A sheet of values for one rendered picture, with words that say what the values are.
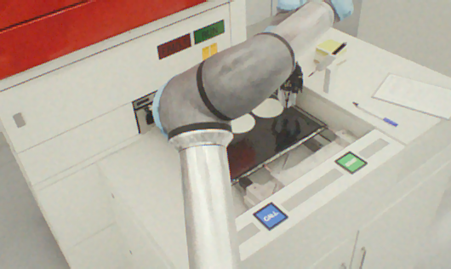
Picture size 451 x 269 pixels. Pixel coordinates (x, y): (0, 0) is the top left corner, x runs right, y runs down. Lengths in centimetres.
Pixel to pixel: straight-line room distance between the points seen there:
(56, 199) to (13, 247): 101
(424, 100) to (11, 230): 199
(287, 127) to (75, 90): 62
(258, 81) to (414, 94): 76
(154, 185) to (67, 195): 30
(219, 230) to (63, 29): 63
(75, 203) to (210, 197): 81
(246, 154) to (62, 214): 63
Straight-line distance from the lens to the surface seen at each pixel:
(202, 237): 71
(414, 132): 124
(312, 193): 104
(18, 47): 108
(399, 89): 138
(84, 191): 144
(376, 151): 118
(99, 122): 131
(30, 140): 126
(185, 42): 134
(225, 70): 69
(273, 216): 98
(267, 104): 138
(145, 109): 135
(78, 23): 110
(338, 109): 130
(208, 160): 72
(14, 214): 254
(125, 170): 133
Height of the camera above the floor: 173
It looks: 38 degrees down
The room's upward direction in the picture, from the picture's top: 7 degrees counter-clockwise
